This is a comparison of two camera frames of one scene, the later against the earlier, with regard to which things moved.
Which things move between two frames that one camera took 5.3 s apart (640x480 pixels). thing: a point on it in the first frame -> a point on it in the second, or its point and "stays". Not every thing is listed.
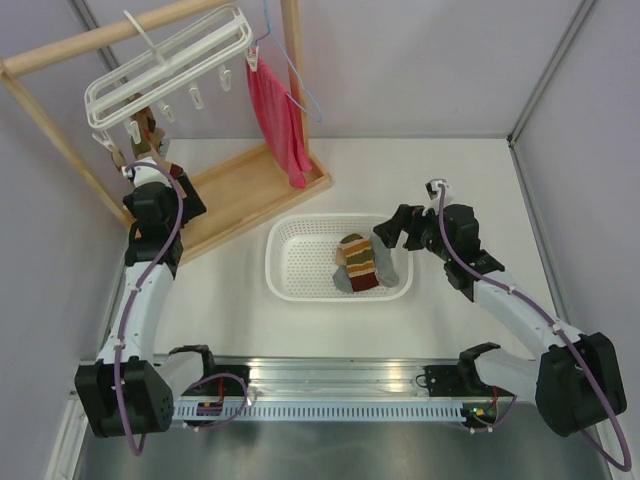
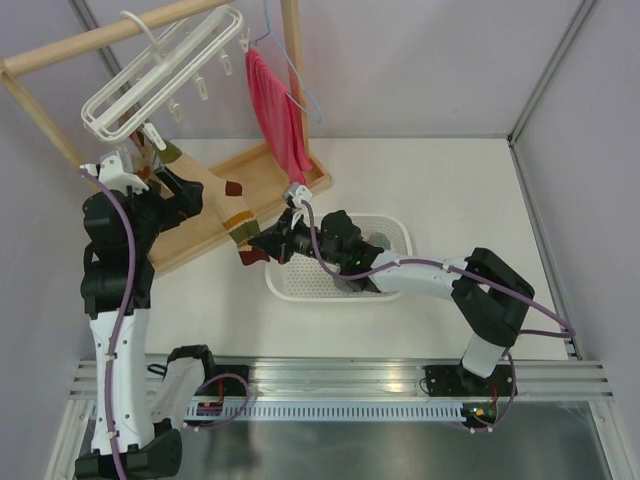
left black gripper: x=194 y=207 -> x=185 y=202
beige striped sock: x=151 y=142 -> x=228 y=201
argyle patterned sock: x=118 y=158 -> x=143 y=152
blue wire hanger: x=295 y=66 stays
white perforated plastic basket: x=301 y=258 stays
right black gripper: x=409 y=218 -> x=271 y=243
